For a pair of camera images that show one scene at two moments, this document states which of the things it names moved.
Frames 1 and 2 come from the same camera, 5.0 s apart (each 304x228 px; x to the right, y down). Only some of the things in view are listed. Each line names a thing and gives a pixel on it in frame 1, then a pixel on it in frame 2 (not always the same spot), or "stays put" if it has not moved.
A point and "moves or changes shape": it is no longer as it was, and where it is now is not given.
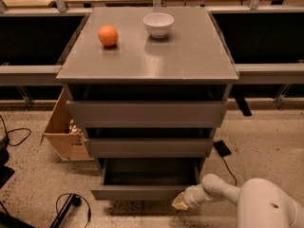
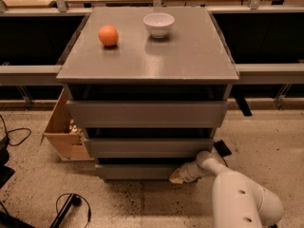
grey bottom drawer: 146,179 moves or changes shape
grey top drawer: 147,114 stays put
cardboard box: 65,135 stays put
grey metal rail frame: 282,73 stays put
